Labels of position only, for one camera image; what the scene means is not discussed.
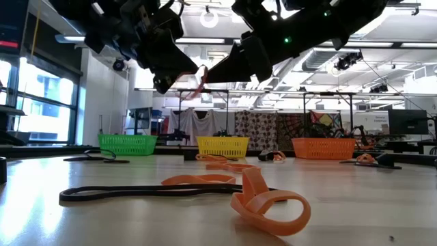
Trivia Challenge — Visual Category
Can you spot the black monitor on stand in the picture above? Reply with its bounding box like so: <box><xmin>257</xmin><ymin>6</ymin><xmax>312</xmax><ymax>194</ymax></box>
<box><xmin>388</xmin><ymin>109</ymin><xmax>430</xmax><ymax>135</ymax></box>

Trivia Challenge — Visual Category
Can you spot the black aluminium table frame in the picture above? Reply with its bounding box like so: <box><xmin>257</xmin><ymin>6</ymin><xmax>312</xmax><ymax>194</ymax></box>
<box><xmin>0</xmin><ymin>143</ymin><xmax>437</xmax><ymax>169</ymax></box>

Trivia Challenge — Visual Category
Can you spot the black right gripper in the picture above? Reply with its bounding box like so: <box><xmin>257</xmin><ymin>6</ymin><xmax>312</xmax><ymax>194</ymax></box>
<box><xmin>206</xmin><ymin>0</ymin><xmax>342</xmax><ymax>83</ymax></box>

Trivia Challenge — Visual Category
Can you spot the black ceiling spotlight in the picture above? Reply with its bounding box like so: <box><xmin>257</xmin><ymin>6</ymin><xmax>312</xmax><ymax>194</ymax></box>
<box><xmin>334</xmin><ymin>51</ymin><xmax>363</xmax><ymax>71</ymax></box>
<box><xmin>369</xmin><ymin>83</ymin><xmax>389</xmax><ymax>94</ymax></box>

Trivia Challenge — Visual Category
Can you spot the brown dotted cloth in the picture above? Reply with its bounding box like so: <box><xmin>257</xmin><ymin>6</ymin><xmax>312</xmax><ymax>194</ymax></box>
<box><xmin>234</xmin><ymin>109</ymin><xmax>278</xmax><ymax>151</ymax></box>

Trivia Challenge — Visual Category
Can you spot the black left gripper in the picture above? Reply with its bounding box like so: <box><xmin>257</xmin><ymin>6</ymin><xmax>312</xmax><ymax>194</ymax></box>
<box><xmin>119</xmin><ymin>6</ymin><xmax>199</xmax><ymax>95</ymax></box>

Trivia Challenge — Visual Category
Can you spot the orange plastic basket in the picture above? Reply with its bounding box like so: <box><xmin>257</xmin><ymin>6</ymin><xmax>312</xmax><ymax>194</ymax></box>
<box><xmin>292</xmin><ymin>137</ymin><xmax>356</xmax><ymax>161</ymax></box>

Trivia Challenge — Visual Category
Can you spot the white ring light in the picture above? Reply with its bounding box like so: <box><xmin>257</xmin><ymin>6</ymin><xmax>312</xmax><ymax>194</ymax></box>
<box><xmin>199</xmin><ymin>9</ymin><xmax>219</xmax><ymax>29</ymax></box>

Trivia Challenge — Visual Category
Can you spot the white draped cloth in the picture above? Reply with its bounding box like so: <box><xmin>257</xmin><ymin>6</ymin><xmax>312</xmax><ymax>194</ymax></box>
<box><xmin>167</xmin><ymin>108</ymin><xmax>228</xmax><ymax>144</ymax></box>

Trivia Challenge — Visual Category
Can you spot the green plastic basket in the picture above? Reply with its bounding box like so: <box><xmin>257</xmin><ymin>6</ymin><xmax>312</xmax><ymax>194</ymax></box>
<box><xmin>98</xmin><ymin>133</ymin><xmax>158</xmax><ymax>156</ymax></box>

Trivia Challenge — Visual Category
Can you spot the wide orange rubber band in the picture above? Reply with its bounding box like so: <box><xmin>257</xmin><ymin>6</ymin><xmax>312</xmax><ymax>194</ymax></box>
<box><xmin>229</xmin><ymin>166</ymin><xmax>312</xmax><ymax>237</ymax></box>

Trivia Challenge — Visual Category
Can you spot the monitor with red bar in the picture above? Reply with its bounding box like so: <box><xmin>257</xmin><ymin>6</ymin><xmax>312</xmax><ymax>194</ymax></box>
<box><xmin>0</xmin><ymin>0</ymin><xmax>30</xmax><ymax>57</ymax></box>

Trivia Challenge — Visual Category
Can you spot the dark patterned cloth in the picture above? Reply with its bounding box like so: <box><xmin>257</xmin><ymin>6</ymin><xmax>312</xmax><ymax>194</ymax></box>
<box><xmin>275</xmin><ymin>112</ymin><xmax>311</xmax><ymax>150</ymax></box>

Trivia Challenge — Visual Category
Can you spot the grey desk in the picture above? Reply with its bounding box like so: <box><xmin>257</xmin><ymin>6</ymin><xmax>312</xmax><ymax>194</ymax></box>
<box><xmin>0</xmin><ymin>104</ymin><xmax>31</xmax><ymax>148</ymax></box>

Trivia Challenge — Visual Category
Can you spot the monitor on cart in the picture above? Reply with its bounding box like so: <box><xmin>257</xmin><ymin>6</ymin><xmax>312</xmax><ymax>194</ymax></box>
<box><xmin>125</xmin><ymin>107</ymin><xmax>154</xmax><ymax>136</ymax></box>

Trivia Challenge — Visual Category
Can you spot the black rack frame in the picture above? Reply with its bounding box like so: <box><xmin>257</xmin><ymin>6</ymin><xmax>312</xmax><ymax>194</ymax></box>
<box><xmin>302</xmin><ymin>91</ymin><xmax>356</xmax><ymax>138</ymax></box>
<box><xmin>175</xmin><ymin>87</ymin><xmax>230</xmax><ymax>137</ymax></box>

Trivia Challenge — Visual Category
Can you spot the yellow plastic basket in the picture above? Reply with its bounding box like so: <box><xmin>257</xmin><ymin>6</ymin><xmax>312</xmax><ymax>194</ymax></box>
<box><xmin>197</xmin><ymin>136</ymin><xmax>251</xmax><ymax>159</ymax></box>

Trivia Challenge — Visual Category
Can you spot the large window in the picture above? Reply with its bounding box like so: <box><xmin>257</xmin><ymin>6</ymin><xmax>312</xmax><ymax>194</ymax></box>
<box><xmin>0</xmin><ymin>56</ymin><xmax>81</xmax><ymax>146</ymax></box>

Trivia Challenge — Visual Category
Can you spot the colourful geometric cloth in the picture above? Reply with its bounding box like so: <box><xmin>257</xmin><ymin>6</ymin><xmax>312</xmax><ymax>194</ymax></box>
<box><xmin>309</xmin><ymin>111</ymin><xmax>343</xmax><ymax>138</ymax></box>

